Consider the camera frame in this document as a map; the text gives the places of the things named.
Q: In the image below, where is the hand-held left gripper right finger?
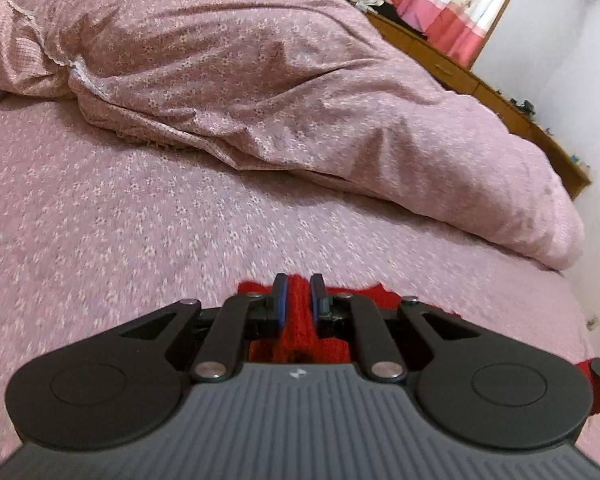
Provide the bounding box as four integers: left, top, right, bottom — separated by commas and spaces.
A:
311, 275, 483, 383

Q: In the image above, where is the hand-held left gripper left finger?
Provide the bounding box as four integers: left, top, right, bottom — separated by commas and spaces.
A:
116, 274, 287, 381

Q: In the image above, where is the red knitted sweater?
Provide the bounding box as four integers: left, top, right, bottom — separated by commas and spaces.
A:
237, 274, 600, 414

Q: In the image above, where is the pink floral bed sheet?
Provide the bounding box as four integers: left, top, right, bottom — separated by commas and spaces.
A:
0, 92, 600, 476

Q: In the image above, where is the pink floral duvet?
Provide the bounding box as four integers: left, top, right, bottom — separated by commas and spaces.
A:
0, 0, 587, 272

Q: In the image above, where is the wooden window-side cabinet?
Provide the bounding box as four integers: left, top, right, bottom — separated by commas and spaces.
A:
365, 10, 594, 201

